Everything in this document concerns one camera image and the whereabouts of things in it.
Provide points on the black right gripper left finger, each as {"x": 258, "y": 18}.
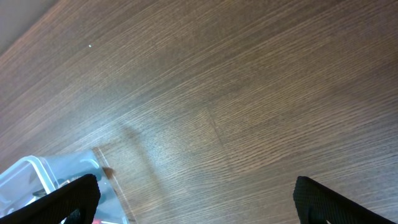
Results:
{"x": 75, "y": 202}

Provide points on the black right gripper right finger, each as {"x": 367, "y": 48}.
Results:
{"x": 316, "y": 203}

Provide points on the orange black pliers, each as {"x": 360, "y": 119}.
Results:
{"x": 61, "y": 182}

